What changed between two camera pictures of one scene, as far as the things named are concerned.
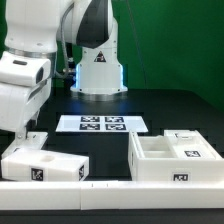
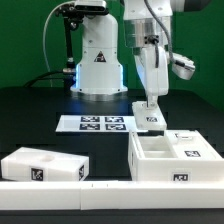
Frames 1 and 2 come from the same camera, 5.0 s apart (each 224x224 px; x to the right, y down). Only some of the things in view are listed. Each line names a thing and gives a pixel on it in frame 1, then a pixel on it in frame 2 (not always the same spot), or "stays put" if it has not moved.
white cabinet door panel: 33,140 to 148,118
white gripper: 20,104 to 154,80
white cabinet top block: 39,165 stays put
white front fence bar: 110,194 stays put
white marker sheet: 102,124 stays put
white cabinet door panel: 190,144 stays put
